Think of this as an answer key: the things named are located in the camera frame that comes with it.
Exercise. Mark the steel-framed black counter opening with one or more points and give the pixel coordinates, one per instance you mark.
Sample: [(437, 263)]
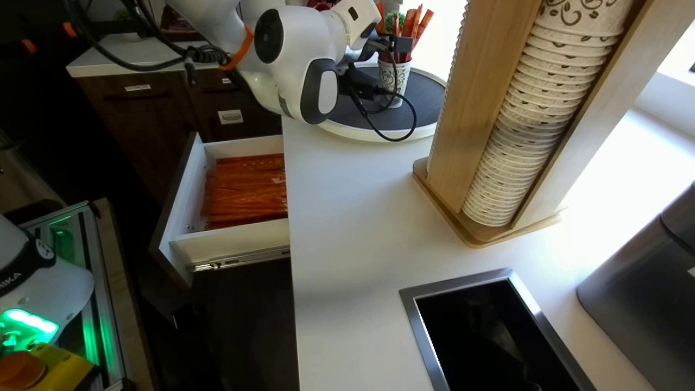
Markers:
[(492, 339)]

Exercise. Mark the open white drawer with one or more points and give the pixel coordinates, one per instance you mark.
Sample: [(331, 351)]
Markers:
[(231, 242)]

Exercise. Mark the wooden cup dispenser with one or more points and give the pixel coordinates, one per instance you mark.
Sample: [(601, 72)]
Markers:
[(470, 110)]

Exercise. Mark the stack of paper cups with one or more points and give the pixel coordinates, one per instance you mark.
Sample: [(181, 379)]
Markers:
[(535, 110)]

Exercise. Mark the yellow emergency stop box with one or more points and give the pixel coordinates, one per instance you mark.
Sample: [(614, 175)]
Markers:
[(69, 366)]

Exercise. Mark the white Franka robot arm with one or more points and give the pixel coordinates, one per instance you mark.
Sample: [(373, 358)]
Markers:
[(290, 65)]

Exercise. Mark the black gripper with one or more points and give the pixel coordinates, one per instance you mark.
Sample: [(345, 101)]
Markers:
[(376, 51)]

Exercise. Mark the grey metal appliance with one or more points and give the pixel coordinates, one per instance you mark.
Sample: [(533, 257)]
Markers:
[(643, 304)]

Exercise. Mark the round white-rimmed grey tray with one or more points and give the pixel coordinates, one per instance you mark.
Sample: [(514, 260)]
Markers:
[(424, 110)]

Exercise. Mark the metal framed equipment cart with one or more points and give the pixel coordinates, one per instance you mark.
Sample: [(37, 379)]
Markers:
[(109, 289)]

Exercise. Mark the orange stop button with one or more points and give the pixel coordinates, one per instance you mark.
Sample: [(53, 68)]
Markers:
[(22, 371)]

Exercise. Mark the small green plant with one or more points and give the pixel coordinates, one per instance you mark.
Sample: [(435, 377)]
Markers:
[(391, 21)]

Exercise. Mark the white device with green light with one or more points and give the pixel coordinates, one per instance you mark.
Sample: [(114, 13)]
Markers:
[(44, 297)]

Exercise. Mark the orange stick pack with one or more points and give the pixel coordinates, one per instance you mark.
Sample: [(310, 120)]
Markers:
[(427, 22), (382, 19), (412, 22)]

